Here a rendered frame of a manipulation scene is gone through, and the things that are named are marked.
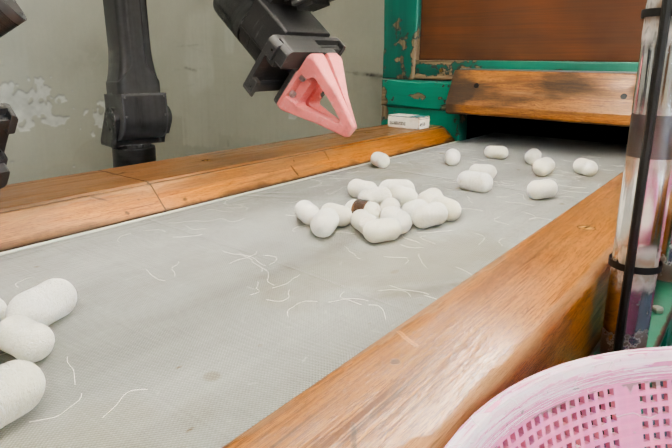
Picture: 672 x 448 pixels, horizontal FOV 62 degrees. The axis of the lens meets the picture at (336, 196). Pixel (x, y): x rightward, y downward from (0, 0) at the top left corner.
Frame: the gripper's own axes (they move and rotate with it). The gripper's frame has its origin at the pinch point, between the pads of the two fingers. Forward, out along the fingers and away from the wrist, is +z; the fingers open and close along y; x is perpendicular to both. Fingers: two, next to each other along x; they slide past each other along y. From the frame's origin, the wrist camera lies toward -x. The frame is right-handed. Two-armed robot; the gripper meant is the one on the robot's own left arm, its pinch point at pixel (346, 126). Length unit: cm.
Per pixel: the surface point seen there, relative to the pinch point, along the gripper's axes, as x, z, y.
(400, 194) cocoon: 0.7, 8.3, 0.7
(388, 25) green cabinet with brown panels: 7, -26, 45
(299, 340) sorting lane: -4.4, 16.3, -24.0
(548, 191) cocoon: -5.3, 16.0, 12.8
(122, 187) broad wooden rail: 11.7, -6.1, -16.5
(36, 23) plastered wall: 122, -170, 68
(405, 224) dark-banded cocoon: -2.2, 12.2, -6.3
